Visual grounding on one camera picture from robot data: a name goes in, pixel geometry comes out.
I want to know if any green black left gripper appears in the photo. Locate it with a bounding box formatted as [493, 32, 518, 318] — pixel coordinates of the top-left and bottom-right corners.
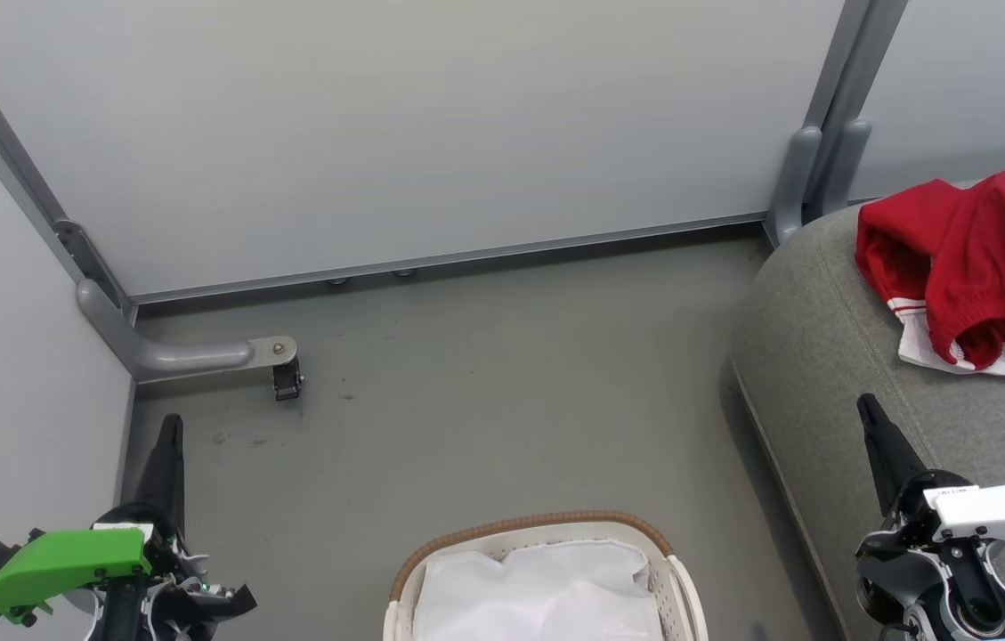
[0, 413, 258, 626]

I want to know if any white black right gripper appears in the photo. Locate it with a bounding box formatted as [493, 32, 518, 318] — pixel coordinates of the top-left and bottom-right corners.
[857, 394, 1005, 567]

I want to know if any red garment with white hem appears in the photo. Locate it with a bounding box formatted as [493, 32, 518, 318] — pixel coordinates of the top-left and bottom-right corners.
[855, 171, 1005, 377]

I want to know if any white laundry basket brown rim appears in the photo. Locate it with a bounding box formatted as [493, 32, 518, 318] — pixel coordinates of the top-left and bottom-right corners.
[382, 510, 709, 641]

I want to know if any grey partition foot with plate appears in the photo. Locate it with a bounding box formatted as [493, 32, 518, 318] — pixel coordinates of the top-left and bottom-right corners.
[0, 9, 299, 385]

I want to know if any black caster wheel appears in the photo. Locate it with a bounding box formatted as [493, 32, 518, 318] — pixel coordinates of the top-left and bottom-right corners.
[272, 358, 305, 402]

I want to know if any grey fabric sofa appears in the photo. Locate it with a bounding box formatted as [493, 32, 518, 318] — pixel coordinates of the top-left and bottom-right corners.
[720, 169, 1005, 641]

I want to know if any white cloth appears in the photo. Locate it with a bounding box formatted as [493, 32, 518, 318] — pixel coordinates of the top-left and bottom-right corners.
[413, 539, 668, 641]

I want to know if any grey partition post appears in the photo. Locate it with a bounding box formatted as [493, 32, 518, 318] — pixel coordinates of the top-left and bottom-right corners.
[765, 0, 909, 249]

